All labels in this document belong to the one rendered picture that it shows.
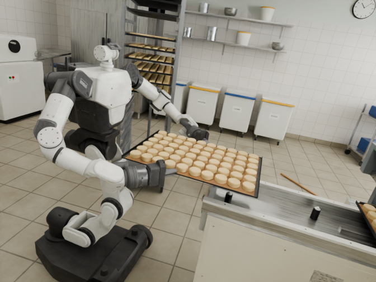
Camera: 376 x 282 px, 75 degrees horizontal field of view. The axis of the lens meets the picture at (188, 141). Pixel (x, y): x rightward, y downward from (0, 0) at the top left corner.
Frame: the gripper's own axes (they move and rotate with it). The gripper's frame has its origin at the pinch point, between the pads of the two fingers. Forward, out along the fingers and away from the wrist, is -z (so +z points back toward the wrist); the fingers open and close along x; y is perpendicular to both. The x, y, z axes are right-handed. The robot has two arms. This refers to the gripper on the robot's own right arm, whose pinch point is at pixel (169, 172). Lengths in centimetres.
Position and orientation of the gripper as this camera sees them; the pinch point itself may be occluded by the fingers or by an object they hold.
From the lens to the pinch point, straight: 104.5
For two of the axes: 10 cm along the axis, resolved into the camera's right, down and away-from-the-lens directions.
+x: 1.4, -9.2, -3.8
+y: -4.4, -4.0, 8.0
